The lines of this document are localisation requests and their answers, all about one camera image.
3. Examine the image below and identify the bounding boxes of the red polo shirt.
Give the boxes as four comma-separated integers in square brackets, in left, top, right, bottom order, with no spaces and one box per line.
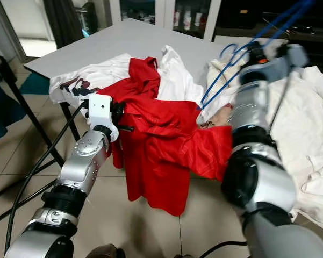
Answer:
[112,98,234,217]

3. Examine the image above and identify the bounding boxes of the crumpled red shirt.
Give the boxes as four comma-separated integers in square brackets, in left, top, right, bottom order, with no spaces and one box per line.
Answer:
[102,56,159,103]

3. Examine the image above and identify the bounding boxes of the cream crumpled garment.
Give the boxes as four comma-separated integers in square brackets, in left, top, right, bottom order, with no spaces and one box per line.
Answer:
[204,56,242,108]

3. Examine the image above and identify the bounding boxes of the black speaker box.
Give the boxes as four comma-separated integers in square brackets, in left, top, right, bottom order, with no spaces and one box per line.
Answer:
[216,0,259,28]

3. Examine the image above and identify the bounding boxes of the white T-shirt red black print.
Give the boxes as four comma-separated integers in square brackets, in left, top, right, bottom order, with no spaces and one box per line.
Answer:
[49,54,130,111]

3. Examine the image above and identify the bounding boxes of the beige pink printed garment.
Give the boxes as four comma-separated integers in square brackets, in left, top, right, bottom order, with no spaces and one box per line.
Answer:
[199,104,234,130]

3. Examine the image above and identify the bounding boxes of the white table black legs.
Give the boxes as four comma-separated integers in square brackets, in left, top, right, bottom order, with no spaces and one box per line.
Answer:
[23,19,323,173]

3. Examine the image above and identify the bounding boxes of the blue denim jeans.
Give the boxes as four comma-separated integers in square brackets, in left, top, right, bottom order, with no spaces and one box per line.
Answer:
[0,81,25,143]

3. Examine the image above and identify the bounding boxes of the chrome and black clothes rack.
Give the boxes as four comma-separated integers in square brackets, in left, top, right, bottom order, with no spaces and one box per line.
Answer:
[0,43,65,226]

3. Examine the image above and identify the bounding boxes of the teal floor mat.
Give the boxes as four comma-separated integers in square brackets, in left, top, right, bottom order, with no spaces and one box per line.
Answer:
[20,74,41,95]

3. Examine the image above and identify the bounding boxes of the large white garment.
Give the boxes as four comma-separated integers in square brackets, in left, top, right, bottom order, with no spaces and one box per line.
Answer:
[266,64,323,232]

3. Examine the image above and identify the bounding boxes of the white glass door cabinet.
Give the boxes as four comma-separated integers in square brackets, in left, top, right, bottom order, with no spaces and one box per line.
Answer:
[110,0,218,41]

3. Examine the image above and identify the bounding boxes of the grey curtain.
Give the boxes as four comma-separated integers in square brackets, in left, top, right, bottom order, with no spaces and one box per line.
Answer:
[46,0,84,49]

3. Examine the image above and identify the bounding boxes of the dark left robot foot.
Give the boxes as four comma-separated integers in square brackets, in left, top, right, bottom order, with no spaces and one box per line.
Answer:
[86,245,125,258]

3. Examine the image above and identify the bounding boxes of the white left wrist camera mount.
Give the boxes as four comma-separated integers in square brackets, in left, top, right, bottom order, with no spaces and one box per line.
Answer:
[88,94,120,141]

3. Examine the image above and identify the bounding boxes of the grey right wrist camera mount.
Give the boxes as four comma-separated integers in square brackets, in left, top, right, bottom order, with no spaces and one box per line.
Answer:
[239,44,311,82]

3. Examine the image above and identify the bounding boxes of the black floor cable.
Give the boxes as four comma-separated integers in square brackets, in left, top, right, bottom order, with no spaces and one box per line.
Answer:
[199,240,249,258]

